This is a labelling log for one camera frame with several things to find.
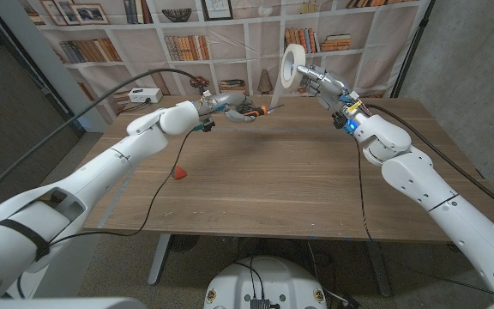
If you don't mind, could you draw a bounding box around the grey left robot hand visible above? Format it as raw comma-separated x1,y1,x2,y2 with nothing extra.
195,92,259,125

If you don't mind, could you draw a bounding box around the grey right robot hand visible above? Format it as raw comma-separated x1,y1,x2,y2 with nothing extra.
296,64,366,125

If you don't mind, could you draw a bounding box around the black orange screwdriver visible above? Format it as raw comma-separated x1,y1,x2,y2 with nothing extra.
243,104,286,119

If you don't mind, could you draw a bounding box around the cream masking tape roll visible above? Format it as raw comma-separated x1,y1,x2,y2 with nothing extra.
280,43,307,90

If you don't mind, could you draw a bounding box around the printed bookshelf backdrop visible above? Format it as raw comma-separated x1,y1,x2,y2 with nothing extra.
17,0,432,125

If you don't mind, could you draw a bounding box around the white power strip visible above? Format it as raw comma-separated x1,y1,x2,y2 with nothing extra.
127,88,164,105

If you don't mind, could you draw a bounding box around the black backdrop stand pole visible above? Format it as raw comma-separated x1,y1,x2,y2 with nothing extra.
390,0,437,99

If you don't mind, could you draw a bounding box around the white table leg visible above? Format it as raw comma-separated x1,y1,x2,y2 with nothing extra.
148,233,172,287

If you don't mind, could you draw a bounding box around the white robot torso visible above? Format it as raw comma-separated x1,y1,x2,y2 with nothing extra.
203,256,328,309

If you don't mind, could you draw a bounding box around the grey table leg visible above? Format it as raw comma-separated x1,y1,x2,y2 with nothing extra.
364,239,394,298

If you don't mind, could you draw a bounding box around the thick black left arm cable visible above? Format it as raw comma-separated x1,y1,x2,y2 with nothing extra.
0,67,201,220

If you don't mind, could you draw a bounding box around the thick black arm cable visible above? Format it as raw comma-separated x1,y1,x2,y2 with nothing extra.
366,104,494,220
0,67,201,220

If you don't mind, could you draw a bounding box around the black power strip cable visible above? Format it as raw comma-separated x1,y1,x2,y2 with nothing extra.
120,99,152,115

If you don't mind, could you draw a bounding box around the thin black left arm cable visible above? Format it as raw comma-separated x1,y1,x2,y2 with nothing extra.
47,128,195,248

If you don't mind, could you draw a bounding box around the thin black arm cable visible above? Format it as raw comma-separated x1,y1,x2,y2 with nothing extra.
353,135,494,300
47,128,195,248

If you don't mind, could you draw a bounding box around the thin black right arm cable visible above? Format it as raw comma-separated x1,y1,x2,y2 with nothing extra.
353,135,494,300

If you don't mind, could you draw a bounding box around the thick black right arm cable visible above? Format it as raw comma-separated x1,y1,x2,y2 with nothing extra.
366,104,494,220

